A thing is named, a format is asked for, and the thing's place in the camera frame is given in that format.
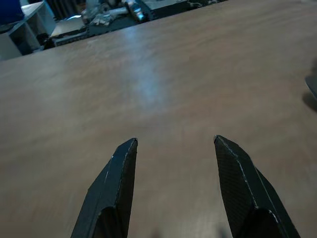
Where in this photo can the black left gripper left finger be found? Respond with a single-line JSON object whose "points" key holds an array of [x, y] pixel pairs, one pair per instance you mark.
{"points": [[116, 188]]}

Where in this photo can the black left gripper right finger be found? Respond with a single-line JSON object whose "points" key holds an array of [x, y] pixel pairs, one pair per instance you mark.
{"points": [[240, 188]]}

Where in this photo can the white round bowl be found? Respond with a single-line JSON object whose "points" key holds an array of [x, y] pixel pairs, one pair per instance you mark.
{"points": [[312, 84]]}

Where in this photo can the white open shelf cabinet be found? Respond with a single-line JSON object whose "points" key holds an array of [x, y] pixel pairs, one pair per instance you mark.
{"points": [[22, 37]]}

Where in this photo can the black foam floor mat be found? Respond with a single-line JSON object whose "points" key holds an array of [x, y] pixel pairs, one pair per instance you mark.
{"points": [[168, 7]]}

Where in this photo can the blue container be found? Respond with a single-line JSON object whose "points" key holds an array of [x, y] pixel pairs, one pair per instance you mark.
{"points": [[10, 11]]}

